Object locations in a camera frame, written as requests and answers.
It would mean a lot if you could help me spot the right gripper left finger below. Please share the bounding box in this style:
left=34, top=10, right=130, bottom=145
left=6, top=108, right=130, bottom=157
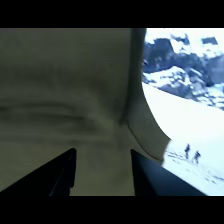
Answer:
left=0, top=147, right=78, bottom=197

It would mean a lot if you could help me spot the brown garment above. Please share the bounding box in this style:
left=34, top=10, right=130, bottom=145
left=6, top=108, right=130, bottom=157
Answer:
left=0, top=28, right=172, bottom=197

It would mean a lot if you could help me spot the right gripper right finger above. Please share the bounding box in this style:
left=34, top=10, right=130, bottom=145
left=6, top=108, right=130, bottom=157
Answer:
left=130, top=148, right=207, bottom=197

